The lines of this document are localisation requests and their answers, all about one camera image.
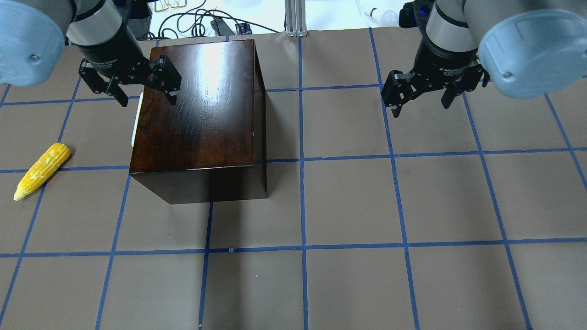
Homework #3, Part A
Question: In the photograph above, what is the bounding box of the black power adapter with cable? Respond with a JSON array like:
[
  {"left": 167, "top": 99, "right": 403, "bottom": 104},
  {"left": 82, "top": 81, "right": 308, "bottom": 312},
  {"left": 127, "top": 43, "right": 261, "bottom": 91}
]
[{"left": 159, "top": 8, "right": 279, "bottom": 39}]

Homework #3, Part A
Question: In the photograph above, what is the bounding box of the white light bulb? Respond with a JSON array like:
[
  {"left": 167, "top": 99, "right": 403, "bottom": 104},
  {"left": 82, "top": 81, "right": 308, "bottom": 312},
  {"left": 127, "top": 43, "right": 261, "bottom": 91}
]
[{"left": 355, "top": 0, "right": 403, "bottom": 28}]

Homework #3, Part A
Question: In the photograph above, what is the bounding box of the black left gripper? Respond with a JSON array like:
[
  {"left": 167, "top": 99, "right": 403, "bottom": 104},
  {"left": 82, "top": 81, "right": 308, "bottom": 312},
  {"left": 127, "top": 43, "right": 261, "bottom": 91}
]
[{"left": 72, "top": 21, "right": 182, "bottom": 107}]

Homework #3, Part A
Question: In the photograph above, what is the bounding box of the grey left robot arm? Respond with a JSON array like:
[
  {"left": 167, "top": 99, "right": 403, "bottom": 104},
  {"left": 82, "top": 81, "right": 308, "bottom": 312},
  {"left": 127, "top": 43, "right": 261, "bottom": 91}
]
[{"left": 0, "top": 0, "right": 182, "bottom": 107}]

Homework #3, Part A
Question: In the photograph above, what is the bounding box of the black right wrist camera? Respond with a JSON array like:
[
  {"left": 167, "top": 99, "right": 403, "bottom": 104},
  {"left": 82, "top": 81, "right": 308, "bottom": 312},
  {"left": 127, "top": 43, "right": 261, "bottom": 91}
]
[{"left": 399, "top": 0, "right": 435, "bottom": 28}]

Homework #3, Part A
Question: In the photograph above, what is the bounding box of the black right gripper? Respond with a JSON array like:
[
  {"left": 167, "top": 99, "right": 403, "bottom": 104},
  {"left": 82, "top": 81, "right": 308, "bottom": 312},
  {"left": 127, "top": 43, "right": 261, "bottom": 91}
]
[{"left": 380, "top": 30, "right": 490, "bottom": 118}]

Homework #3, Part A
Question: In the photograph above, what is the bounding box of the gold wire rack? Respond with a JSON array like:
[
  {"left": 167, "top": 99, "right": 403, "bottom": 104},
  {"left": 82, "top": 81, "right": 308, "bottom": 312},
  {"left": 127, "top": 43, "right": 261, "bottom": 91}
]
[{"left": 153, "top": 0, "right": 187, "bottom": 12}]

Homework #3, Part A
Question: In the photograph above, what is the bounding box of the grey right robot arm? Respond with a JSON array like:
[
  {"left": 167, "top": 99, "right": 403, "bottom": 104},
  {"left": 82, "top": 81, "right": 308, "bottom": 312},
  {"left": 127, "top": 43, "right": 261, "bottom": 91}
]
[{"left": 380, "top": 0, "right": 587, "bottom": 117}]

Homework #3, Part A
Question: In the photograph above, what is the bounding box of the aluminium frame post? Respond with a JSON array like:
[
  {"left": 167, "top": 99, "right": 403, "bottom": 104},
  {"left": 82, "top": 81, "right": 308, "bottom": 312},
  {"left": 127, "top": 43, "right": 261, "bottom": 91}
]
[{"left": 284, "top": 0, "right": 308, "bottom": 38}]

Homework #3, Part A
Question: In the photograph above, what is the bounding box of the dark wooden drawer cabinet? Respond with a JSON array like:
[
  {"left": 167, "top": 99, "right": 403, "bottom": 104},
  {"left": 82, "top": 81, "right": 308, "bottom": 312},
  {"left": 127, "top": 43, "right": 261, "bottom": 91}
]
[{"left": 129, "top": 39, "right": 268, "bottom": 204}]

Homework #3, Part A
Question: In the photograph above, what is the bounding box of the yellow corn cob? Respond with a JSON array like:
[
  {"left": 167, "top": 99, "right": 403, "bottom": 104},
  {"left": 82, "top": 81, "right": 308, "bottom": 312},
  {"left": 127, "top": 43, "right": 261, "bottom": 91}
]
[{"left": 13, "top": 143, "right": 72, "bottom": 201}]

